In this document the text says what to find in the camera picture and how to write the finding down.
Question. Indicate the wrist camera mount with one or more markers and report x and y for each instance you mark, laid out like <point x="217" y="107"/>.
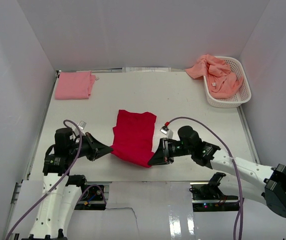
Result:
<point x="80" y="129"/>
<point x="166" y="131"/>

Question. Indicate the white plastic basket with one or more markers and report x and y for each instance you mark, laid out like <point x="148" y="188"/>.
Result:
<point x="243" y="95"/>

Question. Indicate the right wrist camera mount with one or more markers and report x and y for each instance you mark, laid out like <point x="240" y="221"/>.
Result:
<point x="166" y="131"/>

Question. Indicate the folded pink t shirt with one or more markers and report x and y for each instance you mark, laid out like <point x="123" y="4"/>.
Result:
<point x="74" y="85"/>

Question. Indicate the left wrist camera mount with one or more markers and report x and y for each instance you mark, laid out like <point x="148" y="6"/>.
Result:
<point x="80" y="129"/>

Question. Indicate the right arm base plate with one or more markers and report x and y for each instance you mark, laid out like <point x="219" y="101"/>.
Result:
<point x="207" y="197"/>

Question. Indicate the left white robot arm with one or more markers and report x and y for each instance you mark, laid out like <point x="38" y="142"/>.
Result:
<point x="62" y="191"/>

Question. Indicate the salmon t shirt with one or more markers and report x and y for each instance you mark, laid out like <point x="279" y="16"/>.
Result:
<point x="221" y="81"/>

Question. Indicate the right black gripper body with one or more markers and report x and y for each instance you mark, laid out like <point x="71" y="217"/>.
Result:
<point x="169" y="150"/>

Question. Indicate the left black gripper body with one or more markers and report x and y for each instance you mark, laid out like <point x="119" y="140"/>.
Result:
<point x="89" y="147"/>

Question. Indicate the white paper sheet rear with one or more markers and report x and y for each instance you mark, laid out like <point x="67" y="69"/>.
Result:
<point x="146" y="69"/>

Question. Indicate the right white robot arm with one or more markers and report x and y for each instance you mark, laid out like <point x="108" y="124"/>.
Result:
<point x="233" y="177"/>

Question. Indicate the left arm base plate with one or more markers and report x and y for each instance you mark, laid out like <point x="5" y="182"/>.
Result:
<point x="93" y="199"/>

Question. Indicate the red t shirt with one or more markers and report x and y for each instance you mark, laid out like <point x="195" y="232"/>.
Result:
<point x="133" y="137"/>

